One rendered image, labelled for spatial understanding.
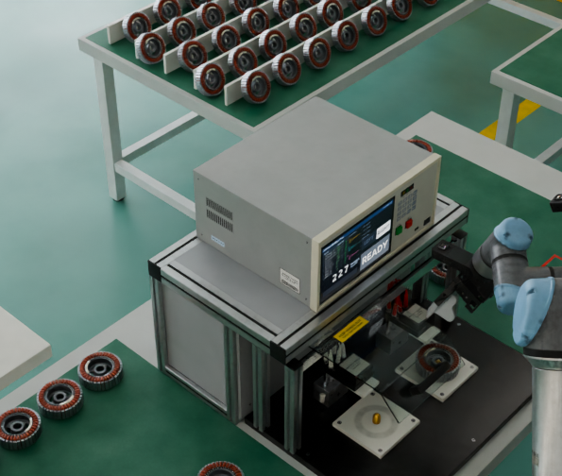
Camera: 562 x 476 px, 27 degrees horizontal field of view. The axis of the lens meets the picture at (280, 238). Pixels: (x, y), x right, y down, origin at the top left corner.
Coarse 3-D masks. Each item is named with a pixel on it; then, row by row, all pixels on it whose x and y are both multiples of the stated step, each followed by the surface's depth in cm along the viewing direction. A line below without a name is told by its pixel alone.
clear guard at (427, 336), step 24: (360, 312) 265; (384, 312) 265; (408, 312) 265; (360, 336) 259; (384, 336) 259; (408, 336) 259; (432, 336) 259; (336, 360) 253; (360, 360) 253; (384, 360) 253; (408, 360) 253; (432, 360) 255; (456, 360) 259; (384, 384) 247; (408, 384) 250; (432, 384) 253; (408, 408) 248
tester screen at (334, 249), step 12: (372, 216) 257; (384, 216) 261; (360, 228) 255; (372, 228) 259; (336, 240) 250; (348, 240) 253; (360, 240) 258; (324, 252) 248; (336, 252) 252; (348, 252) 256; (360, 252) 260; (384, 252) 269; (324, 264) 250; (336, 264) 254; (324, 276) 253; (324, 288) 255; (336, 288) 259
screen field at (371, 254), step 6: (384, 240) 266; (372, 246) 263; (378, 246) 265; (384, 246) 268; (366, 252) 262; (372, 252) 265; (378, 252) 267; (366, 258) 264; (372, 258) 266; (360, 264) 263; (366, 264) 265; (360, 270) 264
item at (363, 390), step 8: (320, 360) 276; (320, 368) 276; (328, 368) 274; (336, 368) 272; (336, 376) 273; (344, 376) 271; (352, 376) 269; (344, 384) 272; (352, 384) 270; (360, 384) 271; (360, 392) 270; (368, 392) 271
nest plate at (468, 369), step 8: (464, 360) 292; (464, 368) 290; (472, 368) 290; (456, 376) 288; (464, 376) 288; (448, 384) 286; (456, 384) 286; (440, 392) 284; (448, 392) 284; (440, 400) 283
